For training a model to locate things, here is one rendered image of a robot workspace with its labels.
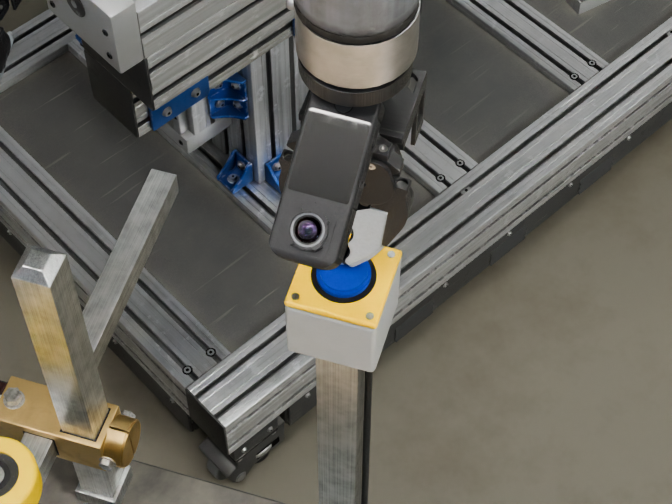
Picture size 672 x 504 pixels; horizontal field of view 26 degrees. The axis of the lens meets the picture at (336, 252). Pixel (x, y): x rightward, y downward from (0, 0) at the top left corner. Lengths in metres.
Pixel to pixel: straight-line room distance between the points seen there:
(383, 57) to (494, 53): 1.72
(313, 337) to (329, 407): 0.14
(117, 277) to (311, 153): 0.65
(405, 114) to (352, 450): 0.40
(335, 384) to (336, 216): 0.29
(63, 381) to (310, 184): 0.50
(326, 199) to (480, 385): 1.54
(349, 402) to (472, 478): 1.17
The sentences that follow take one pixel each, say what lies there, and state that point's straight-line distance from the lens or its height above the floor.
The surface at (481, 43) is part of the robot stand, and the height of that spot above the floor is 0.21.
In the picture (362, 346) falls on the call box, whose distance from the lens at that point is 1.07.
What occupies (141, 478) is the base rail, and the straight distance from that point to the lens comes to 1.57.
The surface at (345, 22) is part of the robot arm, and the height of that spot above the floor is 1.50.
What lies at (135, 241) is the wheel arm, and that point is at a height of 0.84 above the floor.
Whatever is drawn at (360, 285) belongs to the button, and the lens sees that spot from 1.05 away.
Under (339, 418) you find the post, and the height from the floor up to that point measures 1.03.
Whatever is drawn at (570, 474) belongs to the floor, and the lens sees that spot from 2.37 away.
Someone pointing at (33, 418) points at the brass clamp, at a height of 0.85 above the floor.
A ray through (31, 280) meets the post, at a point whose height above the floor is 1.12.
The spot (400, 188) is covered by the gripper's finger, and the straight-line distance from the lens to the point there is 0.95.
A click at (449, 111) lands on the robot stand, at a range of 2.48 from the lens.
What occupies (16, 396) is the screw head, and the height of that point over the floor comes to 0.86.
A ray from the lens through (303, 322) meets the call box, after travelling 1.06.
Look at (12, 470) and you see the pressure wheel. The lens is 1.37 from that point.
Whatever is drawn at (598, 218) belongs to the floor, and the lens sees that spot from 2.64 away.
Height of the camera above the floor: 2.11
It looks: 56 degrees down
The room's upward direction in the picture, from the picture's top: straight up
